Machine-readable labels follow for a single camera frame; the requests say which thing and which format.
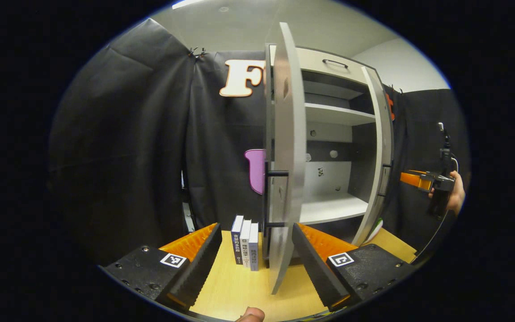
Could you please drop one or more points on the grey blue book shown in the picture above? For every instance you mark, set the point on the grey blue book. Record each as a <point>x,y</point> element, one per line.
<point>254,248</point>

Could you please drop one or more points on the white cabinet drawer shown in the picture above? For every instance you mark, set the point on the white cabinet drawer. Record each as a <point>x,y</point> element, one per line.
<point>324,62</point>

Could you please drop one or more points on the dark blue book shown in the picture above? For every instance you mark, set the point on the dark blue book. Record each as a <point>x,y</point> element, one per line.
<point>236,241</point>

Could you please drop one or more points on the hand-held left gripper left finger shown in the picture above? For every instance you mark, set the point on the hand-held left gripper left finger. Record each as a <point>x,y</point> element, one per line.
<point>204,264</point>

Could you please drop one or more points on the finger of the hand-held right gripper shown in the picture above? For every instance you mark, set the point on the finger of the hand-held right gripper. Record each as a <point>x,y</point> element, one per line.
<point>414,180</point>

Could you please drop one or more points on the ceiling light panel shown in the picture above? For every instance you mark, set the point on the ceiling light panel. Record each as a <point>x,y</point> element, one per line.
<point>192,3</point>

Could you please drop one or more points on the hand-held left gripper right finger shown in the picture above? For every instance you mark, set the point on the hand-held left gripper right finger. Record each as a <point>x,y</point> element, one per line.
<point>313,264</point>

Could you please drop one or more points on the grey and white cabinet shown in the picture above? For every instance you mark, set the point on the grey and white cabinet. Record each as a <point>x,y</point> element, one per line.
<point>329,179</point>

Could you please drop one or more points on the ceiling smoke detector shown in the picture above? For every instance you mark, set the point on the ceiling smoke detector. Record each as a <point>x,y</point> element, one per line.
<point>223,9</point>

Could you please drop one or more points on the white cabinet shelf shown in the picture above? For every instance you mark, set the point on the white cabinet shelf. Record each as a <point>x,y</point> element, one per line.
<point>338,114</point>
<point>329,208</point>

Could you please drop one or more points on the white cabinet door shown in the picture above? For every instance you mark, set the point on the white cabinet door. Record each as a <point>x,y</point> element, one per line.
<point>291,134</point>
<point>380,134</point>

